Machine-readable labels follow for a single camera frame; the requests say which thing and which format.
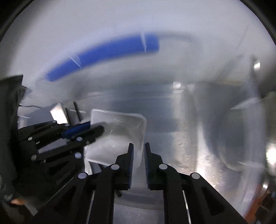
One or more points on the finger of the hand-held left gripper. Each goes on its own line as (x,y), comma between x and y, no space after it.
(75,130)
(92,132)

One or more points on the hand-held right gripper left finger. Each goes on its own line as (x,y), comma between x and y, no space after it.
(130,168)

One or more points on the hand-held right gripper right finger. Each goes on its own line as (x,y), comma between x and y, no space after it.
(147,168)

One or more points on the white square dish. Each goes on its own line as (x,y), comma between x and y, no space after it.
(116,129)

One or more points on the person's left hand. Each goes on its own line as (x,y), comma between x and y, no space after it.
(18,201)

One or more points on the black chopstick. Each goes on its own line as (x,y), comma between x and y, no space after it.
(68,115)
(77,112)

